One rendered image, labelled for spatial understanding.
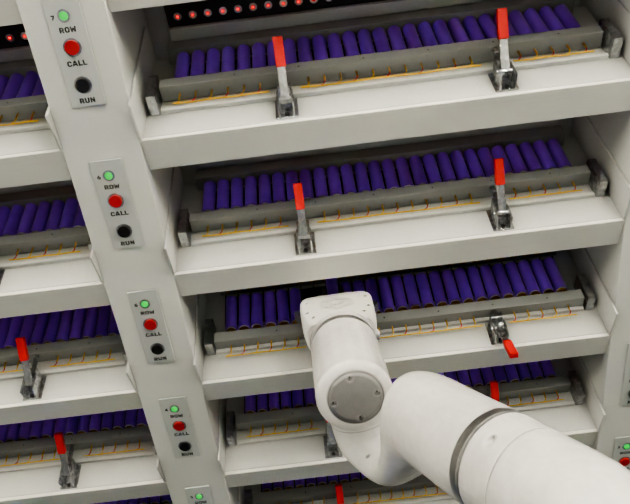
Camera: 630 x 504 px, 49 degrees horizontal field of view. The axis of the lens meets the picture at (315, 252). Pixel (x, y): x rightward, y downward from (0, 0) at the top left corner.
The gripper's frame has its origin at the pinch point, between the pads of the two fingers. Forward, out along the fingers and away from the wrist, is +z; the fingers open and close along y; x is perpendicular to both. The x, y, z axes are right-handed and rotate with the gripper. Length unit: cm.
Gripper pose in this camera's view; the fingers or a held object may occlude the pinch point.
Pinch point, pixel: (334, 299)
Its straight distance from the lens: 103.3
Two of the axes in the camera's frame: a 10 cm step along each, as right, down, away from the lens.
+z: -0.4, -2.6, 9.6
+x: 1.3, 9.6, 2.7
